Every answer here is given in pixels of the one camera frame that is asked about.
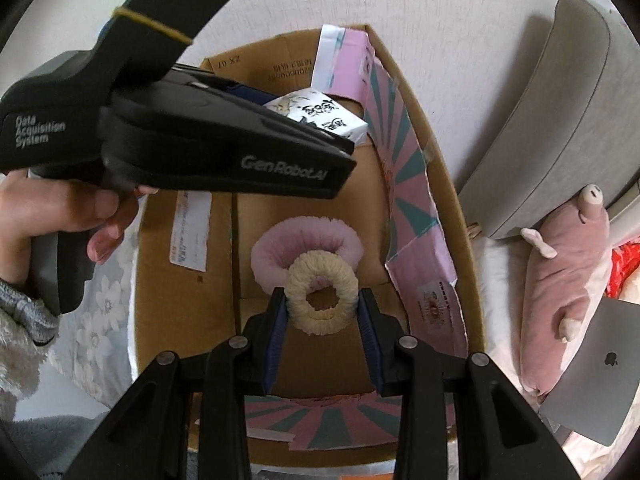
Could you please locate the pink fluffy scrunchie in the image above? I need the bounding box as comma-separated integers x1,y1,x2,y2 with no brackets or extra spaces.
250,216,364,294

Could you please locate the white fluffy sleeve forearm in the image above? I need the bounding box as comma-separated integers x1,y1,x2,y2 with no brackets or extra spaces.
0,281,60,422

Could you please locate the grey upholstered headboard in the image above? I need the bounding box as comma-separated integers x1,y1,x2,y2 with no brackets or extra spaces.
459,0,639,240

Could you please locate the person's left hand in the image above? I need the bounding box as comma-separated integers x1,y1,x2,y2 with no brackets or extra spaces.
1,169,157,287

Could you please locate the pink plush pig toy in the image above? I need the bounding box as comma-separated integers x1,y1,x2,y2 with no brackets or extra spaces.
520,184,611,398

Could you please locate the cream fluffy scrunchie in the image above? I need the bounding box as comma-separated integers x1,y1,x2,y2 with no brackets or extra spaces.
284,250,359,336

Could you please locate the pink patterned cardboard box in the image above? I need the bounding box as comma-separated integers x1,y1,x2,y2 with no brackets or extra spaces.
130,25,485,468

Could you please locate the grey laptop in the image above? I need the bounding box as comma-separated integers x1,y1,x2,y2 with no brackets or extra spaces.
539,297,640,445

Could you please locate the floral bed sheet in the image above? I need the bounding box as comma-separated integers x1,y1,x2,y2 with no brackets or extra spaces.
15,212,143,420

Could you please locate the white ink-painting tissue pack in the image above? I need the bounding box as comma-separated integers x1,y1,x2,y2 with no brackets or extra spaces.
265,88,368,145

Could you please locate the red fabric item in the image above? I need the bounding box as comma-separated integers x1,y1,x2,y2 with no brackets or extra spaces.
605,240,640,299

